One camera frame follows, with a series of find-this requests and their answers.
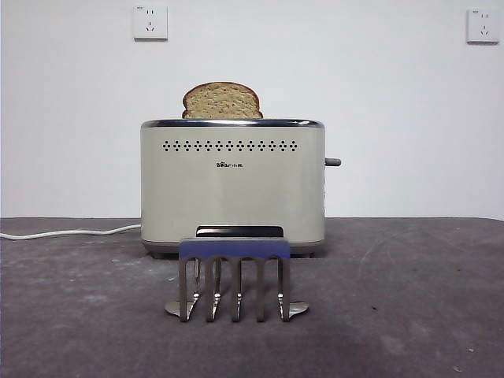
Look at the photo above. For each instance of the metal toast rack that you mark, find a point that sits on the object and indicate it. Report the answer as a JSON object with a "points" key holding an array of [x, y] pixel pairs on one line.
{"points": [[233, 248]]}

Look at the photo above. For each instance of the cream two-slot toaster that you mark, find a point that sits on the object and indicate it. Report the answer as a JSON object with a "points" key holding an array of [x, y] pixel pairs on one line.
{"points": [[232, 197]]}

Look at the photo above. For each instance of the white wall socket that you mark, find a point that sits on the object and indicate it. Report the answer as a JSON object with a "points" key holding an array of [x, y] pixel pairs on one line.
{"points": [[150, 23], [483, 26]]}

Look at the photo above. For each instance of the grey toaster lever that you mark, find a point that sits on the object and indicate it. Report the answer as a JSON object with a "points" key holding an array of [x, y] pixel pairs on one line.
{"points": [[333, 161]]}

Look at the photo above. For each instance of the brown bread slice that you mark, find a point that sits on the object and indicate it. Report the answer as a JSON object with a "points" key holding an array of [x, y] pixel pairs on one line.
{"points": [[222, 102]]}

